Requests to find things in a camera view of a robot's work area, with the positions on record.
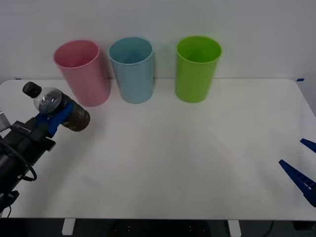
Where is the white table leg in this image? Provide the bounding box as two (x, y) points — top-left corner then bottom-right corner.
(227, 219), (242, 237)
(61, 218), (76, 236)

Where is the pink plastic bin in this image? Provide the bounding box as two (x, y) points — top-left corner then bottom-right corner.
(53, 39), (111, 108)

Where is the green plastic bin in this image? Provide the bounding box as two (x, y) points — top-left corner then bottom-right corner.
(175, 35), (222, 104)

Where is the pale blue plastic bin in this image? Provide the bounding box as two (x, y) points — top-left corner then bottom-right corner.
(108, 37), (154, 104)

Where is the dark bottle with black cap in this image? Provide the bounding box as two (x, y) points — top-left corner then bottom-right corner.
(22, 81), (91, 132)

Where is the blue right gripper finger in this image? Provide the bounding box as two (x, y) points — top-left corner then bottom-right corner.
(278, 159), (316, 207)
(299, 138), (316, 154)

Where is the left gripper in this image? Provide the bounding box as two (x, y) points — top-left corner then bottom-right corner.
(4, 102), (74, 165)

